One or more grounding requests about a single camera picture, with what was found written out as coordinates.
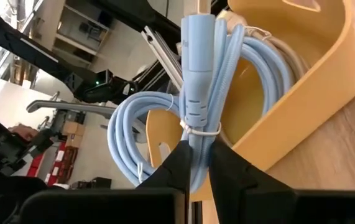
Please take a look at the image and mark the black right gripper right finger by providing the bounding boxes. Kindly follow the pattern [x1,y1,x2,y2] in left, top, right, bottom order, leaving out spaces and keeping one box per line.
[208,141,296,224]

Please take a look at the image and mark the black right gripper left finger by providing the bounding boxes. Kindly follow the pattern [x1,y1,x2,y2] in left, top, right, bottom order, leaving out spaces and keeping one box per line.
[136,140,193,224]

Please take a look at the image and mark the light blue cable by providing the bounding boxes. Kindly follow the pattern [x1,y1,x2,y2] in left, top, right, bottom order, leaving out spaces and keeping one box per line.
[107,14,223,194]
[217,9,311,82]
[214,18,293,147]

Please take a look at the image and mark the yellow oval plastic bin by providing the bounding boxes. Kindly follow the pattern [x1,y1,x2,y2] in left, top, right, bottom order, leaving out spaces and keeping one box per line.
[145,0,355,203]

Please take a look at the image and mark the brown cardboard box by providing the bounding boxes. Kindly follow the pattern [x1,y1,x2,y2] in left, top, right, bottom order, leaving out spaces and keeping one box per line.
[62,120,86,149]

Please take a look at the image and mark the red storage crates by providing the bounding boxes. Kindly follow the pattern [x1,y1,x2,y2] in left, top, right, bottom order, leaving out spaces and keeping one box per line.
[27,142,79,186]

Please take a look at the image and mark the grey chair base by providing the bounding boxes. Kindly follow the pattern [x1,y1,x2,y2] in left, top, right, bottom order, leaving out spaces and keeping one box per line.
[26,99,116,118]

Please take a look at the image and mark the person's hand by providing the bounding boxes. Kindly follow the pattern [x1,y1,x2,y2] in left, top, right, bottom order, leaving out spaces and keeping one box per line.
[8,123,39,141]

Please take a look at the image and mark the white shelf unit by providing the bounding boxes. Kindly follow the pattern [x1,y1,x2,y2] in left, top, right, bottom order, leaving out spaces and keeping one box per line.
[52,2,111,66]

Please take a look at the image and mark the silver aluminium rail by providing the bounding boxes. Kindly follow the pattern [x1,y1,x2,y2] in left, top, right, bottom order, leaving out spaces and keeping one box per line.
[141,26,185,90]

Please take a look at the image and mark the black aluminium table frame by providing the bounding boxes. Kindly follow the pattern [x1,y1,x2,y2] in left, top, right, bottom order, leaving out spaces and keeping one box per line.
[0,0,184,105]

